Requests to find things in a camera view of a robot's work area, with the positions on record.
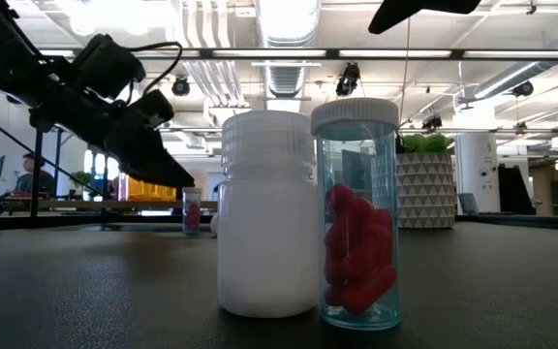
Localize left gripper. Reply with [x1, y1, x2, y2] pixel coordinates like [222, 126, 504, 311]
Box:
[29, 89, 197, 189]

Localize small vial red pills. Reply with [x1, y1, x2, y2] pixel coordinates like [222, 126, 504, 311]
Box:
[181, 187, 203, 237]

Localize large white plastic bottle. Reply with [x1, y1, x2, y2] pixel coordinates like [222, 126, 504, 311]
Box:
[216, 110, 320, 320]

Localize small green background plant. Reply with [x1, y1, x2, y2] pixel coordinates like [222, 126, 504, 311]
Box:
[70, 170, 94, 195]

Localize black ceiling spotlight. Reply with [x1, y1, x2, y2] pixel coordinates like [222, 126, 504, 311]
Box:
[170, 76, 192, 97]
[511, 79, 536, 98]
[335, 61, 361, 97]
[421, 114, 444, 131]

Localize black overhead light bar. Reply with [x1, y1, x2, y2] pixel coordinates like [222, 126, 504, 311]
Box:
[0, 47, 558, 62]

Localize person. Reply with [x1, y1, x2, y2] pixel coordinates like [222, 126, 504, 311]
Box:
[15, 152, 57, 198]

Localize black table mat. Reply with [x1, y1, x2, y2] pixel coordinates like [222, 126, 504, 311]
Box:
[0, 221, 558, 349]

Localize white column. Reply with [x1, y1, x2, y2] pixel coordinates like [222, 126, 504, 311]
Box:
[454, 109, 501, 214]

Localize succulent in patterned white pot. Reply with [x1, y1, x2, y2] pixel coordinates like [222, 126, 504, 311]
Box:
[397, 134, 457, 230]

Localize office chair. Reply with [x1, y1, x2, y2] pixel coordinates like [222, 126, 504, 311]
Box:
[457, 192, 480, 215]

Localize black partition panel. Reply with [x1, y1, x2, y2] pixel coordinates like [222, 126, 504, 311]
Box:
[497, 164, 537, 216]

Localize tall blue vial red pills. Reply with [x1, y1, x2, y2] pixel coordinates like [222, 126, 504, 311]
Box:
[310, 97, 401, 332]

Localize left camera cable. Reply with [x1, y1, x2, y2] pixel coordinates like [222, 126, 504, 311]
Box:
[126, 41, 184, 98]

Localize black shelf frame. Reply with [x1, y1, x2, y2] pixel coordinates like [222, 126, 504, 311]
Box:
[30, 123, 131, 229]

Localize silver ceiling air duct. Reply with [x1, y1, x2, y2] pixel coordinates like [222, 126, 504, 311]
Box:
[254, 0, 323, 101]

